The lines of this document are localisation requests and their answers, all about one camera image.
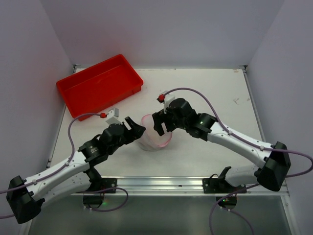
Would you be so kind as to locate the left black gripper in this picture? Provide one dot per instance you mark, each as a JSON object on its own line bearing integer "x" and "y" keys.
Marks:
{"x": 129, "y": 132}

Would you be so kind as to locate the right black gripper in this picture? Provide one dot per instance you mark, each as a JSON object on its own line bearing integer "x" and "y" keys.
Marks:
{"x": 165, "y": 118}

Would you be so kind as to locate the white mesh laundry bag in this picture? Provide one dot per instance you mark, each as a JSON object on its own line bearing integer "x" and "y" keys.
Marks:
{"x": 151, "y": 140}

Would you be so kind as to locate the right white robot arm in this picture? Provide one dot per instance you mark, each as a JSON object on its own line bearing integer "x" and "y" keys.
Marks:
{"x": 270, "y": 163}

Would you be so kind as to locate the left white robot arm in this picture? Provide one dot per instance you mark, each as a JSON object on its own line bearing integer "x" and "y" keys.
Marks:
{"x": 26, "y": 197}

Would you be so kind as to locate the red plastic tray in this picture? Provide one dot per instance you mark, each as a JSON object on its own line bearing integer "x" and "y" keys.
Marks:
{"x": 100, "y": 86}

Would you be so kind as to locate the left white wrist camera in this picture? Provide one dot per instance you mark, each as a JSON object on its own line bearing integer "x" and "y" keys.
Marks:
{"x": 113, "y": 116}

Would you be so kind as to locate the aluminium front rail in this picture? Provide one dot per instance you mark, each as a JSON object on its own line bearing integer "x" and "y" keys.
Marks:
{"x": 135, "y": 185}

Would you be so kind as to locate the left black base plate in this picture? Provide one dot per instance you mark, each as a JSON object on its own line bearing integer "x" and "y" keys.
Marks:
{"x": 108, "y": 183}

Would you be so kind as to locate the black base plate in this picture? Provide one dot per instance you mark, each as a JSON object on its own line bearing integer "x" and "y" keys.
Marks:
{"x": 218, "y": 186}
{"x": 108, "y": 183}

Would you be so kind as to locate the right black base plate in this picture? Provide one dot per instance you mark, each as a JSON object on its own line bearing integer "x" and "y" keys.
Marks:
{"x": 218, "y": 186}

